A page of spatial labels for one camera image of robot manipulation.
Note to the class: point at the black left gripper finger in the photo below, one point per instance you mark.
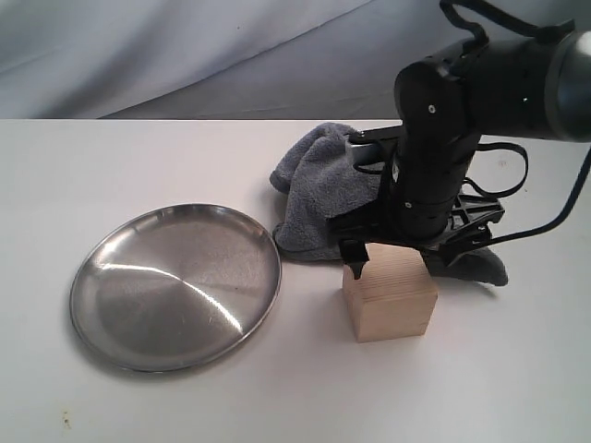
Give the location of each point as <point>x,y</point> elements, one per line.
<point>466,259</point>

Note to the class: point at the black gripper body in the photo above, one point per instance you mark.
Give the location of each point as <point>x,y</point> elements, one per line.
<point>444,229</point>

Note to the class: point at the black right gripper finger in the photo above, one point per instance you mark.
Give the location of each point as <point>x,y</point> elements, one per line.
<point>354,255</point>

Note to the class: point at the light wooden cube block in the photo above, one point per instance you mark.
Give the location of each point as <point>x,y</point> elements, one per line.
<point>394,297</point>

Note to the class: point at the grey-blue fleece towel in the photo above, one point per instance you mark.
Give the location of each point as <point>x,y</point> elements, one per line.
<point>319,182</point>

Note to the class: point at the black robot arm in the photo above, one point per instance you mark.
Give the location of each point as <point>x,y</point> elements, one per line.
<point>473,96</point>

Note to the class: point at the round stainless steel plate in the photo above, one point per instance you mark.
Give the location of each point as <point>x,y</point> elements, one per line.
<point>175,288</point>

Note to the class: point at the white backdrop cloth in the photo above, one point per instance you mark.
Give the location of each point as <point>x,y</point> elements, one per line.
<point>323,60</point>

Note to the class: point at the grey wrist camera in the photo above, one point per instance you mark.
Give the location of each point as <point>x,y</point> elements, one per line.
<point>372,146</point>

